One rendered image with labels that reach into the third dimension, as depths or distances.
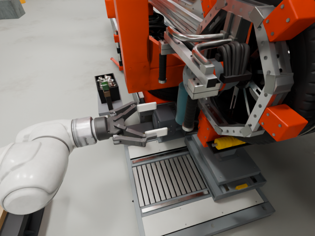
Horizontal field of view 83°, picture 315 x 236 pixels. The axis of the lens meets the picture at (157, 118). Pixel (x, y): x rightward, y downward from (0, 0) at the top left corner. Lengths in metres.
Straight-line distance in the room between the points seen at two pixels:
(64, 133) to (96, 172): 0.98
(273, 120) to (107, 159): 1.23
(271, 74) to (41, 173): 0.63
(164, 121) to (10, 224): 0.96
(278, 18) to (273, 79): 0.16
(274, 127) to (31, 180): 0.63
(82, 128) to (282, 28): 0.60
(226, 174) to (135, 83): 0.82
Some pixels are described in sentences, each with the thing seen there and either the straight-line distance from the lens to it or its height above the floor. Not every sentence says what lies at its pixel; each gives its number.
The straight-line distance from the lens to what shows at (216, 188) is 1.27.
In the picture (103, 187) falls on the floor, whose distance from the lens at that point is 1.43.
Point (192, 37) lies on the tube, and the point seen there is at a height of 1.01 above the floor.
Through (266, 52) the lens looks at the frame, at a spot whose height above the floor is 1.03.
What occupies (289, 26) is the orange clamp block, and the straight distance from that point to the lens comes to 0.60.
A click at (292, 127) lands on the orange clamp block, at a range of 0.64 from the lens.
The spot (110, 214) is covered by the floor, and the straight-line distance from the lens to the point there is 1.34.
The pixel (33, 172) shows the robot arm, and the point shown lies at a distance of 0.43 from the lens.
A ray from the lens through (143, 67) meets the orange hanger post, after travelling 1.17.
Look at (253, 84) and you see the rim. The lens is 0.84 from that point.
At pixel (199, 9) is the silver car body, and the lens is 1.39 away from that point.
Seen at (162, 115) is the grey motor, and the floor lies 0.41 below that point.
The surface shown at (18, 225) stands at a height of 0.30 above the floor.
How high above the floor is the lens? 1.24
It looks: 43 degrees down
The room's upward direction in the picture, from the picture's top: straight up
